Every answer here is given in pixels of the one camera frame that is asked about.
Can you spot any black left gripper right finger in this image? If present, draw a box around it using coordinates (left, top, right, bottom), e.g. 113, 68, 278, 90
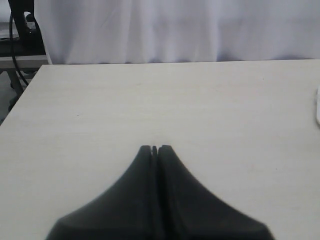
157, 145, 274, 240

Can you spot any white backdrop curtain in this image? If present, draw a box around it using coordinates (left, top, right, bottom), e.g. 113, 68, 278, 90
34, 0, 320, 64

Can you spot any white rectangular plastic tray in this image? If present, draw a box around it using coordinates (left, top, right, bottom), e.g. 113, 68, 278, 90
315, 86, 320, 126

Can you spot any black cable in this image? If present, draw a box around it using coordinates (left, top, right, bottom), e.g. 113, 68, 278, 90
8, 12, 42, 87

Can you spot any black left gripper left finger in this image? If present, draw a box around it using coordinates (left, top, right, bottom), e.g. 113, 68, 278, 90
47, 145, 157, 240

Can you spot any black stand with frame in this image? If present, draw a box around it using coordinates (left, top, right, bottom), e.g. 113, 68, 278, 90
0, 0, 48, 111

